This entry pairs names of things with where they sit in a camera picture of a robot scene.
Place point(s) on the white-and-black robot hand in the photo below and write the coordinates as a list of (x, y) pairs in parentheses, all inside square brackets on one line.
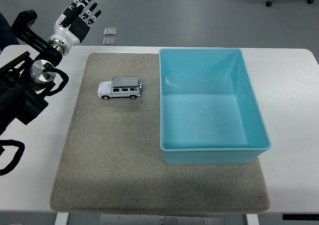
[(65, 34)]

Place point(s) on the white toy car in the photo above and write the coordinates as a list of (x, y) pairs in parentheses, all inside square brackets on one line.
[(119, 89)]

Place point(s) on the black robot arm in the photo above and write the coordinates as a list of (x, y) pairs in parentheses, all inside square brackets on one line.
[(15, 95)]

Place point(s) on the blue plastic box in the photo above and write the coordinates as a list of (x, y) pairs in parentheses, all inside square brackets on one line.
[(204, 115)]

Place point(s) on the silver floor outlet plate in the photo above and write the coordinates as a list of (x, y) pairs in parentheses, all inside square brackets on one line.
[(110, 41), (110, 31)]

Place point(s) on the person's leg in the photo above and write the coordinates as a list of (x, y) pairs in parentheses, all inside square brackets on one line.
[(5, 33)]

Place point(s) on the grey-beige fabric mat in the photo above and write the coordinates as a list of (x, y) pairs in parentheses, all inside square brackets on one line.
[(112, 147)]

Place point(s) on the white table leg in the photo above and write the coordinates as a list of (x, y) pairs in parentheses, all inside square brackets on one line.
[(252, 220), (61, 219)]

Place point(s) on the grey metal plate with screws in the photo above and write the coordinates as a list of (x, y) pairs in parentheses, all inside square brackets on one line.
[(162, 220)]

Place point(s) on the black table control panel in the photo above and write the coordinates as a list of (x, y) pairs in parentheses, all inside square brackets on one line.
[(300, 217)]

